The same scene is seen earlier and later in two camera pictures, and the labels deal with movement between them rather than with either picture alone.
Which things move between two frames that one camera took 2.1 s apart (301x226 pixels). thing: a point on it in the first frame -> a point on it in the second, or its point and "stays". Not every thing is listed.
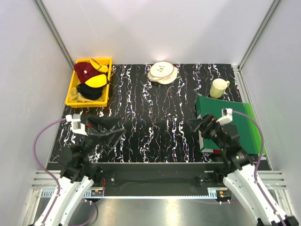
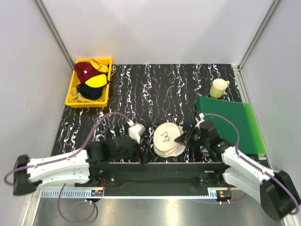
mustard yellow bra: x=75 y=97 stays
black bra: x=90 y=92 stays
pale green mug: x=218 y=87 stays
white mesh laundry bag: x=162 y=72 -> x=164 y=145
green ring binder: x=249 y=133 stays
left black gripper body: x=89 y=128 -> x=138 y=155
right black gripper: x=208 y=119 -> x=186 y=137
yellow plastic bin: x=74 y=82 stays
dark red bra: x=84 y=70 stays
